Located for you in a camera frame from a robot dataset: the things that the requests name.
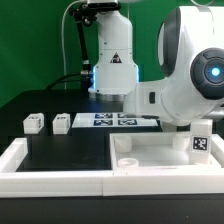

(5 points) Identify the white square table top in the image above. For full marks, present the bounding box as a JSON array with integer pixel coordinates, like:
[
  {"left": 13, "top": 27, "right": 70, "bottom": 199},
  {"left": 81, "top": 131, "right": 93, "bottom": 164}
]
[{"left": 110, "top": 132, "right": 224, "bottom": 172}]

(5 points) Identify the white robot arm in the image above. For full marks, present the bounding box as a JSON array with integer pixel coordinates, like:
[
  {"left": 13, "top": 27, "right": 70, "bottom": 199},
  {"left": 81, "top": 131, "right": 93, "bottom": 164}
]
[{"left": 87, "top": 0, "right": 224, "bottom": 126}]

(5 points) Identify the white tag sheet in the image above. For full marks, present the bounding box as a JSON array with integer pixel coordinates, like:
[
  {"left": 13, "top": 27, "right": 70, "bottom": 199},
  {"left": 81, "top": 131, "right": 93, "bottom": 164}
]
[{"left": 72, "top": 113, "right": 158, "bottom": 128}]

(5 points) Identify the white U-shaped obstacle fence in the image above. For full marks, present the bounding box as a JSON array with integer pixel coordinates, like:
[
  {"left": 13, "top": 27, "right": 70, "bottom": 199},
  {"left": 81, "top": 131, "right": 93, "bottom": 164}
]
[{"left": 0, "top": 134, "right": 224, "bottom": 198}]

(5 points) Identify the black cable bundle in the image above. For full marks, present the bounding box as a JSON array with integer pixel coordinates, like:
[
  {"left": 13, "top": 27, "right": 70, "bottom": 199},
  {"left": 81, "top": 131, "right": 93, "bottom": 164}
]
[{"left": 45, "top": 73, "right": 91, "bottom": 92}]

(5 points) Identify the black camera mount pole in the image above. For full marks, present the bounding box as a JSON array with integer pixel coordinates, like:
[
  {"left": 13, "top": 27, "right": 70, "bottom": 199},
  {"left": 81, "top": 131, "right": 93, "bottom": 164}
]
[{"left": 69, "top": 3, "right": 96, "bottom": 77}]

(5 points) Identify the white cable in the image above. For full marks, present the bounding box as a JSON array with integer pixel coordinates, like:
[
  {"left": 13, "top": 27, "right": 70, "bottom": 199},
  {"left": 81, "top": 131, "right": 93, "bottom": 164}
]
[{"left": 61, "top": 0, "right": 87, "bottom": 90}]

